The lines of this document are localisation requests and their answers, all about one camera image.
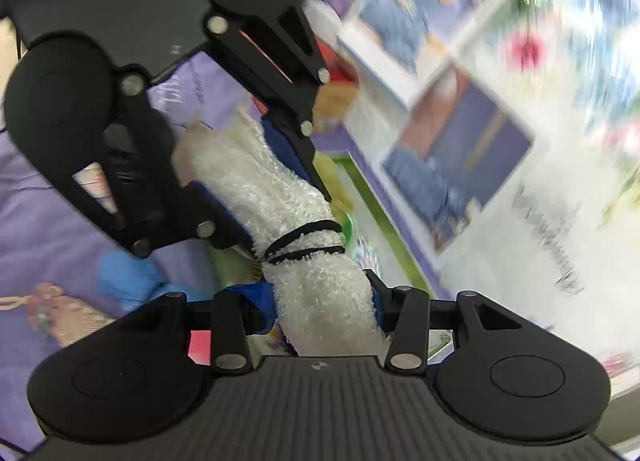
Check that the blue cloth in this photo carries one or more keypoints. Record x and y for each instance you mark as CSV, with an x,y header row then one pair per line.
x,y
125,273

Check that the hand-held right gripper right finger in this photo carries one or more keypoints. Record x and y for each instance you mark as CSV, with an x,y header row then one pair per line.
x,y
382,308

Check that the dark blue bedding poster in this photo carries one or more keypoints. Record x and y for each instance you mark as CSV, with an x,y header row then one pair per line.
x,y
465,151

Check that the purple floral tablecloth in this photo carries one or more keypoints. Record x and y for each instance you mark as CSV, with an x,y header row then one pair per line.
x,y
40,231

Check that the white fluffy towel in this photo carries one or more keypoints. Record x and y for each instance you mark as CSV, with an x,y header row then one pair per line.
x,y
320,301

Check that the light blue bedding poster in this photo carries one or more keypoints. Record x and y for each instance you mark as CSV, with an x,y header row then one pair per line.
x,y
395,16

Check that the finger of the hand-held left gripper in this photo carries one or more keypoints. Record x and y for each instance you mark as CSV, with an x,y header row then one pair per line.
x,y
280,146
222,223

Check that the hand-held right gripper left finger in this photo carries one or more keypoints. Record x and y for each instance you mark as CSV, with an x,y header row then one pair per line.
x,y
255,303

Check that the red cracker box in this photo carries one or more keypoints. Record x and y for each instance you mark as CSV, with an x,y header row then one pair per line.
x,y
340,73

